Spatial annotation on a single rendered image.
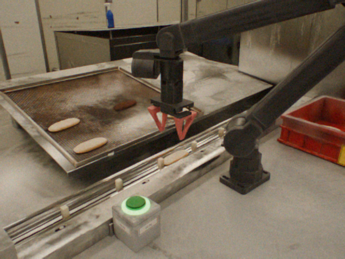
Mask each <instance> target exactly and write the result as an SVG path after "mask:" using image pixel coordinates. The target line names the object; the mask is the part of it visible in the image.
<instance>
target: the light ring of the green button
mask: <svg viewBox="0 0 345 259"><path fill-rule="evenodd" d="M143 198H145V197H143ZM126 200H127V199H125V200H124V202H123V203H122V210H123V211H124V212H125V213H127V214H130V215H139V214H142V213H144V212H146V211H147V210H148V209H149V207H150V202H149V200H148V199H147V198H145V200H146V206H145V207H144V208H143V209H141V210H137V211H132V210H129V209H127V208H126V206H125V204H126Z"/></svg>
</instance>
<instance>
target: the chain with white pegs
mask: <svg viewBox="0 0 345 259"><path fill-rule="evenodd" d="M223 134H225V133H224V128H222V127H221V128H219V133H218V137H219V136H221V135H223ZM218 137H216V138H218ZM216 138H214V139H216ZM214 139H212V140H214ZM212 140H210V141H212ZM210 141H208V142H210ZM208 142H206V143H205V144H207V143H208ZM205 144H203V145H205ZM203 145H201V146H203ZM201 146H199V147H201ZM199 147H197V142H196V141H193V142H192V147H191V151H190V152H192V151H194V150H196V149H198V148H199ZM190 152H189V153H190ZM163 166H165V165H164V159H163V158H159V159H158V168H157V169H155V170H153V171H152V172H154V171H156V170H158V169H160V168H161V167H163ZM152 172H150V173H152ZM150 173H148V174H150ZM148 174H146V175H148ZM146 175H144V176H146ZM144 176H142V177H144ZM142 177H140V178H138V179H137V180H139V179H141V178H142ZM137 180H134V181H132V182H131V183H129V184H126V185H124V186H123V182H122V180H121V179H117V180H116V181H115V184H116V190H115V191H117V190H119V189H121V188H123V187H125V186H127V185H130V184H132V183H133V182H135V181H137ZM115 191H113V192H115ZM113 192H111V193H109V194H107V195H105V196H104V197H106V196H108V195H110V194H112V193H113ZM104 197H101V198H99V199H98V200H96V201H95V202H97V201H99V200H101V199H103V198H104ZM95 202H92V203H90V204H88V205H87V206H86V207H88V206H90V205H92V204H93V203H95ZM86 207H83V208H81V209H79V210H77V211H76V212H78V211H80V210H82V209H84V208H86ZM60 208H61V214H62V217H63V218H62V219H60V220H58V221H56V222H54V223H53V224H55V223H57V222H59V221H61V220H63V219H65V218H66V217H68V216H70V215H72V214H74V213H75V212H72V213H70V212H69V209H68V207H67V206H66V205H64V206H63V207H60ZM53 224H50V225H48V226H46V227H45V228H42V229H41V230H43V229H46V228H47V227H49V226H51V225H53ZM41 230H38V231H36V232H34V233H33V234H31V235H29V236H27V237H25V238H23V239H22V240H20V241H18V242H16V243H19V242H21V241H23V240H25V239H27V238H29V237H30V236H32V235H34V234H36V233H38V232H39V231H41ZM16 243H14V244H16Z"/></svg>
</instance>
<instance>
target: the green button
mask: <svg viewBox="0 0 345 259"><path fill-rule="evenodd" d="M145 206H146V200H145V198H143V197H141V196H137V195H135V196H131V197H130V198H128V199H127V200H126V208H127V209H129V210H132V211H137V210H141V209H143V208H144V207H145Z"/></svg>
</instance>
